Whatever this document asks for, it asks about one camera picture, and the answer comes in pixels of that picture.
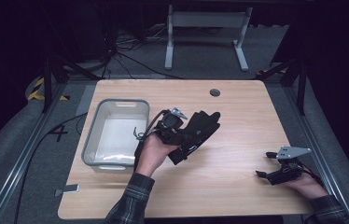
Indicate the grey plastic bin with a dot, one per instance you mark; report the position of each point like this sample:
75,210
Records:
116,137

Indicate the aluminium floor rail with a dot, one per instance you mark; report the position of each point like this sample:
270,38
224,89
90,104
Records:
315,146
23,155

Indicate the person's right hand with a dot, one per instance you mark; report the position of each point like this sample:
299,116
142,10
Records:
308,186

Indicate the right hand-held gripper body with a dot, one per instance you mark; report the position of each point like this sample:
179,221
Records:
287,169

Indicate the person's left hand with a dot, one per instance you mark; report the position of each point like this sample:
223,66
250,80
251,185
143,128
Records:
152,152

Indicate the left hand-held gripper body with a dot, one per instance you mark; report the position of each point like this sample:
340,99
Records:
170,126

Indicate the yellow black hazard tape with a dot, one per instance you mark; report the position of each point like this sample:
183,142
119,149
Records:
37,91

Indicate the grey tape strip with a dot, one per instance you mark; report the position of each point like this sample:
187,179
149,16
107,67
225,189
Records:
67,189

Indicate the black glove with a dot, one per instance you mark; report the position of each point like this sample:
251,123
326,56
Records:
199,133

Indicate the grey metal desk frame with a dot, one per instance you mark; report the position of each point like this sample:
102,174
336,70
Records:
206,21

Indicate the black metal stand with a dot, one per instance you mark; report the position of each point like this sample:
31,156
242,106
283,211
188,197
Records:
298,77
51,77

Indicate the round grey table grommet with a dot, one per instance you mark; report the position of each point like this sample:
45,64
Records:
215,92

